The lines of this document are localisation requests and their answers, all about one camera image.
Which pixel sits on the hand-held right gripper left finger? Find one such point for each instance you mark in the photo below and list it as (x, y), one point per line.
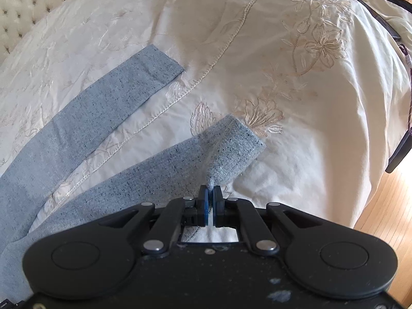
(202, 207)

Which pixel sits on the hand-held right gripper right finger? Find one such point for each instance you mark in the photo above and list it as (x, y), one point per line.
(215, 207)

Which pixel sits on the blue-grey speckled pants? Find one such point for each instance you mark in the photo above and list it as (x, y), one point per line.
(106, 109)

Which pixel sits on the cream embroidered bedspread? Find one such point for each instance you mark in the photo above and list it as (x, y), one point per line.
(289, 103)

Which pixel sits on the cream tufted headboard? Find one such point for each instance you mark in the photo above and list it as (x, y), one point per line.
(25, 3)

